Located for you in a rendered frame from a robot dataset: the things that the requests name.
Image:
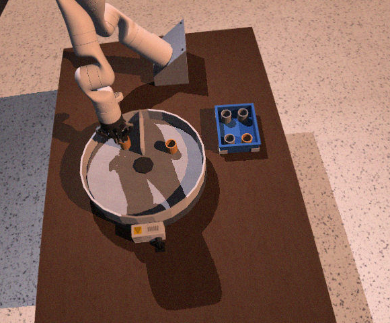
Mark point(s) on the blue open-top crate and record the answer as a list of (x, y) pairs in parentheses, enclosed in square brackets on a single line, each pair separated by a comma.
[(237, 129)]

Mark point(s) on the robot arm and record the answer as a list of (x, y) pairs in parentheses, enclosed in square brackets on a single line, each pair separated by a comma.
[(84, 20)]

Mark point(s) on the grey metal bushing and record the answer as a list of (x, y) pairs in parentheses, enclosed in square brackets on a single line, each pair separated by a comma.
[(224, 119), (229, 137), (242, 115)]

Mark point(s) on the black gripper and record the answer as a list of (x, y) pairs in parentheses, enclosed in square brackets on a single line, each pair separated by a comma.
[(112, 129)]

